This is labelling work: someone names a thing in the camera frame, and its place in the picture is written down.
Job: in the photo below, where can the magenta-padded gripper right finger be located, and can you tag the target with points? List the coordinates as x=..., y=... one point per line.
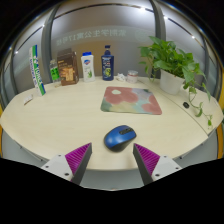
x=164, y=165

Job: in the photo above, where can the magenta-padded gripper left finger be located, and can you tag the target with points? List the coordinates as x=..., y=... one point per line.
x=59, y=165

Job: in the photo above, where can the blue and black computer mouse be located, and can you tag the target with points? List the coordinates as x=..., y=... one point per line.
x=116, y=138

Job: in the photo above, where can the floral pastel mouse pad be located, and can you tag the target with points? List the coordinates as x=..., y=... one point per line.
x=130, y=100

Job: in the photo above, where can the small black desk socket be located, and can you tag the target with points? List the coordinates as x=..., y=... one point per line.
x=186, y=105

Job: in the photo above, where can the small white packet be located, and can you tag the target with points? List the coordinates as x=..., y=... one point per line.
x=28, y=99

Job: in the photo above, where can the green plant in white pot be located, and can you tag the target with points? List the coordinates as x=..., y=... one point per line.
x=171, y=81

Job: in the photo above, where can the clear bottle with green label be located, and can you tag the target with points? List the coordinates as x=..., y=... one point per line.
x=54, y=71

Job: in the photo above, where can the small jar with pink label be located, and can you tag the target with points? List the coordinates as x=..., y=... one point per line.
x=132, y=77

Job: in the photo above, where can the brown cardboard box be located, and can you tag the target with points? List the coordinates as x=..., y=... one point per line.
x=67, y=68

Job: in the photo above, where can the white green blue tube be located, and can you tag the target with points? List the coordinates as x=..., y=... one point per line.
x=36, y=70

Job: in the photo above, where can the crumpled white tissue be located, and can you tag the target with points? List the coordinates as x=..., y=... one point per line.
x=120, y=77

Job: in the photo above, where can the white bottle with blue cap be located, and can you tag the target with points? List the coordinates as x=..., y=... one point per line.
x=88, y=68

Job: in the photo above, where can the dark blue pump bottle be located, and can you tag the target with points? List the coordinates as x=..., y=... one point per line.
x=107, y=66

